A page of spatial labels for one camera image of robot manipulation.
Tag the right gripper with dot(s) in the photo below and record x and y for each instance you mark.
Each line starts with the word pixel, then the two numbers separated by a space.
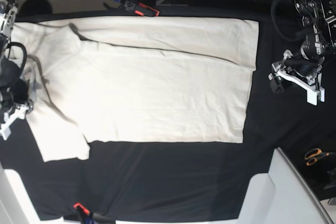
pixel 12 98

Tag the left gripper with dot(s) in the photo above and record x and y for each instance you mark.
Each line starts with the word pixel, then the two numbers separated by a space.
pixel 292 67

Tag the white T-shirt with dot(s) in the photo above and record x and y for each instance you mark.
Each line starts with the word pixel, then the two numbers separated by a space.
pixel 137 79

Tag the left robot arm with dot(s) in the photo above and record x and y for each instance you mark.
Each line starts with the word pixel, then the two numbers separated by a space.
pixel 317 37

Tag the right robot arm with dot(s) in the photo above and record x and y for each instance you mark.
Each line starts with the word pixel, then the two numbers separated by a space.
pixel 9 69

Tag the white plastic bin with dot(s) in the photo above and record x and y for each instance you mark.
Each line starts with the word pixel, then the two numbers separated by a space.
pixel 281 195

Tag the blue orange clamp bottom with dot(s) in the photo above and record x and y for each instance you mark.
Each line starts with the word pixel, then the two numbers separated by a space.
pixel 86 216

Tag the blue orange clamp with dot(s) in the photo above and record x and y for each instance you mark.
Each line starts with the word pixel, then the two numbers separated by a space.
pixel 138 8
pixel 86 216

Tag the black table cloth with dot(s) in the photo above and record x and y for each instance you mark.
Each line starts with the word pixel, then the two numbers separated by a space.
pixel 187 182

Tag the blue orange clamp top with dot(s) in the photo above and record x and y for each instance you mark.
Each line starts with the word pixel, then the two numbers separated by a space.
pixel 138 8

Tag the orange handled scissors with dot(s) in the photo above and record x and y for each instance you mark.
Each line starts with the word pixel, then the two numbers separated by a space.
pixel 316 154

